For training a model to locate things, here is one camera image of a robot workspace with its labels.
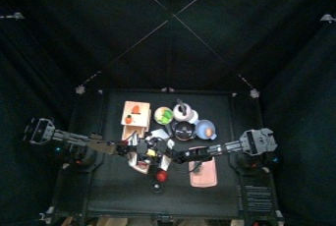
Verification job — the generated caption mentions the red and white toy stand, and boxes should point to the red and white toy stand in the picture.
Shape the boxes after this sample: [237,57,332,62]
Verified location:
[126,156,152,176]

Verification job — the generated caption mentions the red toy apple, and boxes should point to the red toy apple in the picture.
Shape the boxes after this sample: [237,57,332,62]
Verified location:
[154,170,169,183]

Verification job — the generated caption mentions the pink wooden tray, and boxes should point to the pink wooden tray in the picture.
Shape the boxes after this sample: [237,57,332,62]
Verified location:
[188,145,218,189]

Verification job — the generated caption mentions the grey-blue bowl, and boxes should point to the grey-blue bowl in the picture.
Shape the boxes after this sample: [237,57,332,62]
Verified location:
[193,119,218,141]

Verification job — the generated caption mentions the bowl with green vegetables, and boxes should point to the bowl with green vegetables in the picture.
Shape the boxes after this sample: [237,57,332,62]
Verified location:
[152,106,176,126]

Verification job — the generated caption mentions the wooden box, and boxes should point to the wooden box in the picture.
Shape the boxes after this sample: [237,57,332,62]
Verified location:
[120,100,152,141]

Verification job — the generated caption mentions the white printed table label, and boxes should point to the white printed table label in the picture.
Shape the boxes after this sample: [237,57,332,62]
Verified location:
[244,184,273,213]

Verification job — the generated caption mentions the steel cup with arched handle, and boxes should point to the steel cup with arched handle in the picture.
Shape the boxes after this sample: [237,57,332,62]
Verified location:
[149,182,164,194]

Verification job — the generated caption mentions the thin diagonal brace wire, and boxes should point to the thin diagonal brace wire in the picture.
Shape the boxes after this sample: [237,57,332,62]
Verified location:
[77,0,232,90]
[122,0,257,93]

